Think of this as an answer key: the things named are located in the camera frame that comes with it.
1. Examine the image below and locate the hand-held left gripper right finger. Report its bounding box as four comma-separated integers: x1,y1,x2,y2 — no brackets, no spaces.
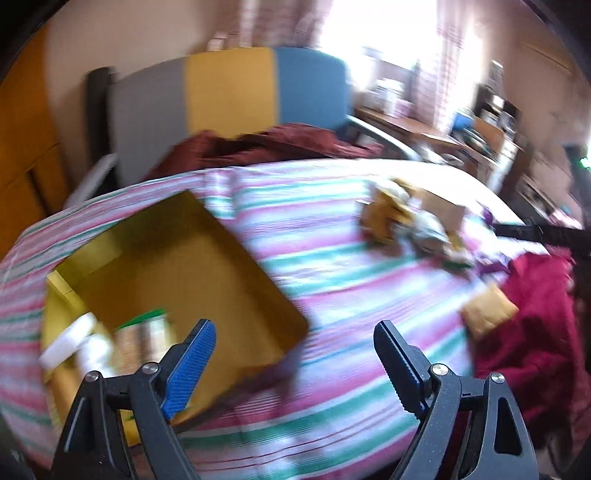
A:
373,320,539,480

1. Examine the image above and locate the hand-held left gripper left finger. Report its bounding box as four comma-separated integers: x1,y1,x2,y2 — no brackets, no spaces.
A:
51,318,218,480

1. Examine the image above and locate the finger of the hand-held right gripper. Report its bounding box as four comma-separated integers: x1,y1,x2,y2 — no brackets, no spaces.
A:
495,223,591,259

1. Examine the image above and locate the green tea box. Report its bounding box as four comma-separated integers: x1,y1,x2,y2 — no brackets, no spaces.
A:
113,308,169,365

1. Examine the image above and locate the gold-lined cardboard box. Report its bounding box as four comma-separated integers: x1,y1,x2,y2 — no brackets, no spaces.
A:
41,191,310,423

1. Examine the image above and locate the cracker packet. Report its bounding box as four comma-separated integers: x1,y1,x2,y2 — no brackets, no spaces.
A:
409,216,474,271

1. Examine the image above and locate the purple snack packet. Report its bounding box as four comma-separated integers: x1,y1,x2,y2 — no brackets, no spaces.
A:
475,257,512,278

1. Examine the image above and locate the yellow snack packet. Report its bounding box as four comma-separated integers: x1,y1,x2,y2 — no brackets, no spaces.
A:
462,282,519,339

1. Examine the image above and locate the cluttered storage shelf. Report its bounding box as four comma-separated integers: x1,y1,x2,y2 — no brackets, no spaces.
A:
475,59,533,190

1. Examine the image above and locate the large cardboard box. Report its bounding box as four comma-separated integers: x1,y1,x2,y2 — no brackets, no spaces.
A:
473,117,506,158

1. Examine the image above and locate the small brown cardboard box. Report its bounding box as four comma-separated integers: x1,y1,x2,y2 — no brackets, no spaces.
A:
416,189,467,232

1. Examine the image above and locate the striped bed sheet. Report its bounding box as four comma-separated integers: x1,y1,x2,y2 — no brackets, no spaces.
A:
0,159,541,480

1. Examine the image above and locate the crimson red cloth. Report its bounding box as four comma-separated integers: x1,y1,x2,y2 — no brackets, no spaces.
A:
473,251,591,446

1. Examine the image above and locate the white flat strip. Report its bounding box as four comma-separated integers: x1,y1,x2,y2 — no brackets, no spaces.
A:
39,312,99,370

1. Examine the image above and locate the wooden desk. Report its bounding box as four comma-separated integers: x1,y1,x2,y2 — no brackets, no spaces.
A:
355,106,467,155

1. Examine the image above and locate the checked curtain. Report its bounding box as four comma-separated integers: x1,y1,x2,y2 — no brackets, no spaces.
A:
409,0,469,132

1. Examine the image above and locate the dark maroon jacket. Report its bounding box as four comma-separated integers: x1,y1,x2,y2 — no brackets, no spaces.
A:
148,122,384,182

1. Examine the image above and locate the wooden wardrobe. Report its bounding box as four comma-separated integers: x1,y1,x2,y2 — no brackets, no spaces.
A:
0,25,71,252

